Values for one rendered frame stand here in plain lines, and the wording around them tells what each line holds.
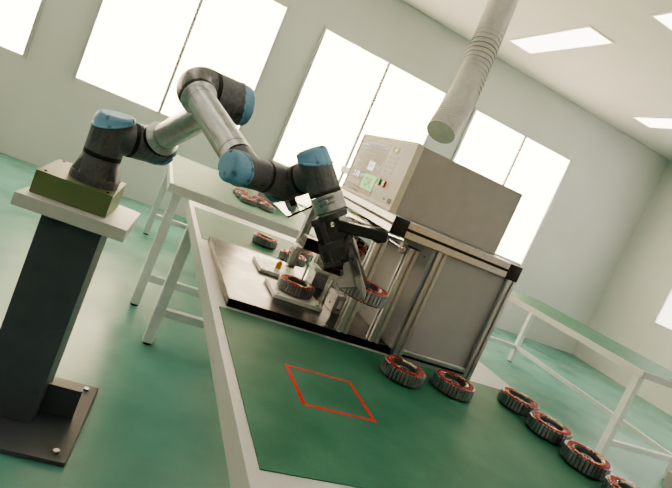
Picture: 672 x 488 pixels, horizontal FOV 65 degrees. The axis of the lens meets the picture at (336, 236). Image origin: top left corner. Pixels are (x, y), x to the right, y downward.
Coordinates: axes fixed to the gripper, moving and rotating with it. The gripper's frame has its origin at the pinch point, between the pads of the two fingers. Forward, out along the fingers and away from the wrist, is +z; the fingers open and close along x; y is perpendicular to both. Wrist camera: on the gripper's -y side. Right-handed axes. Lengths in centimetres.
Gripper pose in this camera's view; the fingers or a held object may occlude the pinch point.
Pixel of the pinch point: (366, 292)
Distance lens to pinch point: 123.6
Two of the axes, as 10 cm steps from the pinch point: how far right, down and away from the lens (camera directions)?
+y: -9.5, 3.0, 1.1
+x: -0.8, 1.1, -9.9
